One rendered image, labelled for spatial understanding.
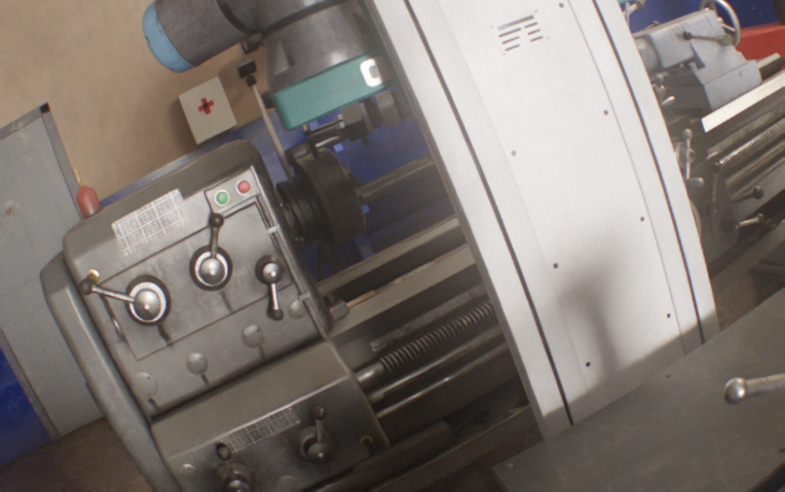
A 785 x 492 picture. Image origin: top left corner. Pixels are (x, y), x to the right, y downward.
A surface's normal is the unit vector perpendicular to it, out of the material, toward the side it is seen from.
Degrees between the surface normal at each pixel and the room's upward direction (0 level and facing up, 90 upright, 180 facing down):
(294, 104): 90
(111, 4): 90
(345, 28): 70
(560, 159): 90
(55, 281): 46
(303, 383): 32
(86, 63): 90
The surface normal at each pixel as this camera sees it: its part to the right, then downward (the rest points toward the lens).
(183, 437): -0.15, -0.72
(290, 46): -0.48, 0.04
